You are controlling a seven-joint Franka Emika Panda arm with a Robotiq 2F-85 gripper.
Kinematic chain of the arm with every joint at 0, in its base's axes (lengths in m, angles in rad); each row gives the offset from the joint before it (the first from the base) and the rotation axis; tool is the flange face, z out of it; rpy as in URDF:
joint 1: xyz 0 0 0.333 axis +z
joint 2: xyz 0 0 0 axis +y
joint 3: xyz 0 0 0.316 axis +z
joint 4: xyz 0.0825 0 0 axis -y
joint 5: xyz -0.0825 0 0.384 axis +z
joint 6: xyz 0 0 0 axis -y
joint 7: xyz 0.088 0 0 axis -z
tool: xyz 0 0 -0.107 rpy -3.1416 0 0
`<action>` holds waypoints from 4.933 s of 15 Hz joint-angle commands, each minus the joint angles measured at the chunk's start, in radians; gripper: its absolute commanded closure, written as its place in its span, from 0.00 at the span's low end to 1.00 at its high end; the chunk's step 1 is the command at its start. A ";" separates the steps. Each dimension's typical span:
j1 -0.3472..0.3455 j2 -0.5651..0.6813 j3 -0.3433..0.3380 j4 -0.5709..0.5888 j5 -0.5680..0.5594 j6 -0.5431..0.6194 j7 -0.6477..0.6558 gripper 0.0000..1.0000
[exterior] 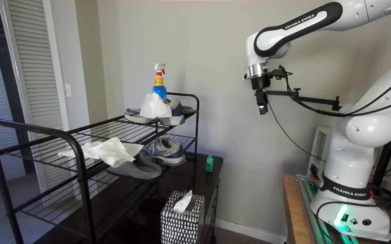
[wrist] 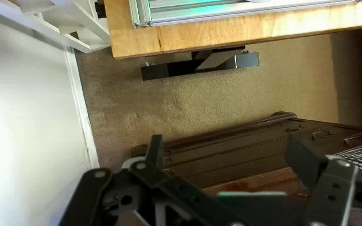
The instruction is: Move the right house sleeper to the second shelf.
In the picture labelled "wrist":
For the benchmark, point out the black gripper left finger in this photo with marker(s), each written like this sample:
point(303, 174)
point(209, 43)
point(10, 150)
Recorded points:
point(143, 190)

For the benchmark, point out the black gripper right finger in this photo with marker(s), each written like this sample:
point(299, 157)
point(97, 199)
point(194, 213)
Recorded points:
point(329, 181)

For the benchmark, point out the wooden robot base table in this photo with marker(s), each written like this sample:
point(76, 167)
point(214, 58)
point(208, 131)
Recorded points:
point(127, 42)

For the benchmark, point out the dark wooden dresser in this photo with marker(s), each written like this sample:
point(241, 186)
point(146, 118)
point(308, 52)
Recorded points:
point(225, 157)

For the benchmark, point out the white louvered closet door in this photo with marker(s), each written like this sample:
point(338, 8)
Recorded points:
point(79, 24)

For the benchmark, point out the black table foot bracket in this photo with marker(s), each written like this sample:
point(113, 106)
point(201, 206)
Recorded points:
point(204, 62)

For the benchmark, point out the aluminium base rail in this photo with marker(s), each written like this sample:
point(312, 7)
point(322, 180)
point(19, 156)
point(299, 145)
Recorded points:
point(156, 13)

